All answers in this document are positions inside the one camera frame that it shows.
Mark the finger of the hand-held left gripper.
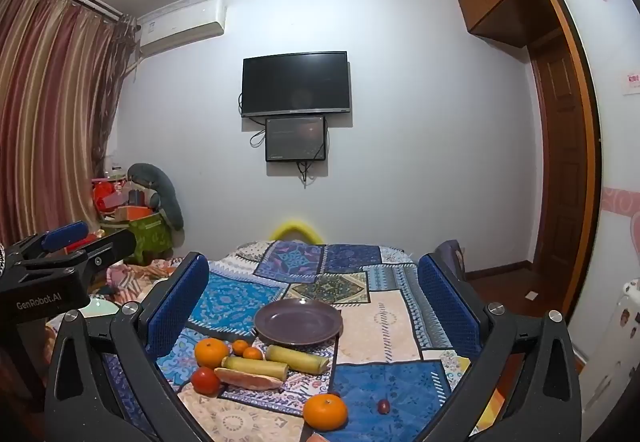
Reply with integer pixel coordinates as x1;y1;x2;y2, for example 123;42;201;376
74;228;137;295
7;221;91;269

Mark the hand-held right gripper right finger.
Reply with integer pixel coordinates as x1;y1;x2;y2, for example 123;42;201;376
417;252;583;442

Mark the white sliding wardrobe door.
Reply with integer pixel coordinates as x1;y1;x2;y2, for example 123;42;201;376
545;0;640;423

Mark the yellow foam ring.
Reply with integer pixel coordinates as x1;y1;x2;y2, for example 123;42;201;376
270;219;323;243

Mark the red tomato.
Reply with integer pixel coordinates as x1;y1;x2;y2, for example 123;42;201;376
191;367;224;396

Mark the sugarcane piece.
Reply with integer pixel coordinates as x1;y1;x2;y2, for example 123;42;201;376
221;356;290;380
265;345;331;375

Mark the small black wall monitor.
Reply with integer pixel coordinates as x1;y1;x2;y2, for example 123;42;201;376
265;116;328;163

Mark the peeled pomelo segment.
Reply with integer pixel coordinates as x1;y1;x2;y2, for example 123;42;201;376
214;367;284;391

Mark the white air conditioner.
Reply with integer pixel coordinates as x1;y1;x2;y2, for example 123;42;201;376
136;0;227;57

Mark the brown wooden door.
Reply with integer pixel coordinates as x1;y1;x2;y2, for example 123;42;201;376
529;0;602;328

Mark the grey plush toy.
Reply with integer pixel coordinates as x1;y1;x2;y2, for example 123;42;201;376
125;163;185;230

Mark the large orange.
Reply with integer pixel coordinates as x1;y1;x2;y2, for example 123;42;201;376
303;393;348;432
194;338;232;369

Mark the red plastic toy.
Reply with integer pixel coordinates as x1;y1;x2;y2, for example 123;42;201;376
92;178;126;213

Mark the white printed cover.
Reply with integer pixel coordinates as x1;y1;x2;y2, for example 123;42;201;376
616;278;640;419

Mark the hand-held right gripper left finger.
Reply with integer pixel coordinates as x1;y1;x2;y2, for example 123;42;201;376
45;252;211;442

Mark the pale green basin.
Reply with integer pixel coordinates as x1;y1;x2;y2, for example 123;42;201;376
84;297;121;319

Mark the striped pink cloth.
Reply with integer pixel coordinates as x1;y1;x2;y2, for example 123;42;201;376
106;257;182;304

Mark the green cardboard box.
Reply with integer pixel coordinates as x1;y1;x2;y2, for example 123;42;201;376
100;215;174;266

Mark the patchwork printed blanket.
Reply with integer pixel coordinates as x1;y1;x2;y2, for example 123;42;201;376
47;239;501;442

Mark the striped brown curtain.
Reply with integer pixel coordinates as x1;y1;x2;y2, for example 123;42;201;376
0;0;137;248

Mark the black wall television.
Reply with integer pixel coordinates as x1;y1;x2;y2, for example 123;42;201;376
241;51;350;118

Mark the orange box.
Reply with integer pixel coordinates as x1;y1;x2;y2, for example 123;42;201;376
116;205;152;222

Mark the grey purple bag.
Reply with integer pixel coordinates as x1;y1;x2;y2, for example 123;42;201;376
434;239;468;280

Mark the pink door decoration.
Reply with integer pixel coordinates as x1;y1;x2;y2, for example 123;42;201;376
602;187;640;268

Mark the purple plate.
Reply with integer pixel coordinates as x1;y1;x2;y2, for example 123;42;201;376
253;299;344;348

